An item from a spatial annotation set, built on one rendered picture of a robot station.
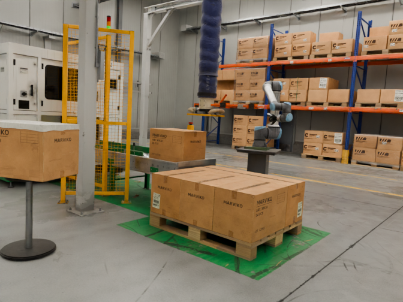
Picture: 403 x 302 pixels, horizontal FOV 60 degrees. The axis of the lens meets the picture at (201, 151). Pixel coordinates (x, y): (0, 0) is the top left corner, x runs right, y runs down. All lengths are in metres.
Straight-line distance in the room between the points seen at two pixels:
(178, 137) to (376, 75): 8.77
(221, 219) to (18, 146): 1.67
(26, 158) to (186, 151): 1.94
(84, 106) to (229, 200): 1.89
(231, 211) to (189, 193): 0.48
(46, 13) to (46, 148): 10.63
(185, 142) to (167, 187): 0.81
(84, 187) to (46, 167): 1.40
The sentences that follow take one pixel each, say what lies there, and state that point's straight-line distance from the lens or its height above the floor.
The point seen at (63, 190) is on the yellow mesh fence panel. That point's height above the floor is 0.15.
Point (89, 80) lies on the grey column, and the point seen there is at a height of 1.45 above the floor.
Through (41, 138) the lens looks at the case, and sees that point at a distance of 2.63.
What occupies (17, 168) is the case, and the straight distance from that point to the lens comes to 2.80.
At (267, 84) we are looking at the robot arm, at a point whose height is 1.57.
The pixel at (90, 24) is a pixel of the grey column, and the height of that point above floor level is 2.03.
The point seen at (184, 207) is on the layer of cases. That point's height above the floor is 0.29.
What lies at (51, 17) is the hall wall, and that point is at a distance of 13.15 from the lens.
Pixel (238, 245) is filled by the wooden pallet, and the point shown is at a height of 0.10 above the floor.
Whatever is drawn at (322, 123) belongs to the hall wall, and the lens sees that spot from 12.35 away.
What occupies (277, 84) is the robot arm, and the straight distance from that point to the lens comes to 4.55.
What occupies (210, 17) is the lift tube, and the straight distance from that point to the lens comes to 4.09.
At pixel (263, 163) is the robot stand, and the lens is 4.45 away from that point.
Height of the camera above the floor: 1.15
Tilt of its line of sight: 6 degrees down
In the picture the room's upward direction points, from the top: 3 degrees clockwise
